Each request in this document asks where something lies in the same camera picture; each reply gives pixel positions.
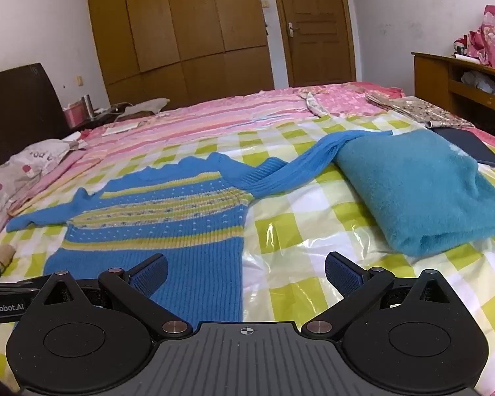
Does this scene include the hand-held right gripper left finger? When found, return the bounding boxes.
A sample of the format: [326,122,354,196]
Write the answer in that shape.
[28,253,192,337]

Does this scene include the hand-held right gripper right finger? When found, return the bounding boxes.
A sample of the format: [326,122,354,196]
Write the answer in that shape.
[299,251,465,337]

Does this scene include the blue striped knit sweater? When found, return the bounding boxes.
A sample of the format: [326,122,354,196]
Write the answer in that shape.
[6,129,394,324]

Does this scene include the grey pillow with red dots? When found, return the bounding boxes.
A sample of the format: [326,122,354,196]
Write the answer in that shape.
[0,139,87,240]

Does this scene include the teal fluffy folded cloth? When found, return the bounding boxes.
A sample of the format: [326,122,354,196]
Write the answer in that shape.
[334,129,495,257]

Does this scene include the white flat box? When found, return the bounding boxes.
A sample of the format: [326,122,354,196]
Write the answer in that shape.
[102,120,140,137]

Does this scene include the dark nightstand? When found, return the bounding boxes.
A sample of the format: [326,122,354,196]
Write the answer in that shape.
[66,105,149,131]

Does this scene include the dark brown headboard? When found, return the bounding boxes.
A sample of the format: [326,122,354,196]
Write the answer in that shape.
[0,63,67,172]

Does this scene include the grey folded towel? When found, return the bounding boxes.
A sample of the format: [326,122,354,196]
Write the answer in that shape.
[121,98,171,117]

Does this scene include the pink heart print quilt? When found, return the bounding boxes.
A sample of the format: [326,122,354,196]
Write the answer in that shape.
[299,82,403,118]

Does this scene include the pink bucket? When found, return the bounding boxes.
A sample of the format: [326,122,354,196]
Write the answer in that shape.
[63,105,89,128]

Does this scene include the beige floral folded cloth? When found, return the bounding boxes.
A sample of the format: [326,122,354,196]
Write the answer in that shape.
[365,93,475,129]

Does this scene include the pink striped bedsheet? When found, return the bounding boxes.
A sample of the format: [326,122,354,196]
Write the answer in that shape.
[8,86,397,215]

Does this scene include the dark tablet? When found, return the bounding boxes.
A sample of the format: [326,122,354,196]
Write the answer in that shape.
[431,127,495,169]

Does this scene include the wooden side shelf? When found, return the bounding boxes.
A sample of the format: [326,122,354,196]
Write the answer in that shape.
[411,51,495,145]

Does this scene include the brown wooden door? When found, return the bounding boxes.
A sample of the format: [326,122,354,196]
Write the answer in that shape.
[270,0,357,88]

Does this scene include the white plastic bag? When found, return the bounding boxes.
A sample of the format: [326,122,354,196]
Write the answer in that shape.
[462,70,495,92]

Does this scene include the brown wooden wardrobe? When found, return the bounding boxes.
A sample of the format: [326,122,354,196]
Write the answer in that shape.
[84,0,275,108]

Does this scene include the pink floral cloth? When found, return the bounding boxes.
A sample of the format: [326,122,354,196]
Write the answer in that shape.
[466,5,495,72]

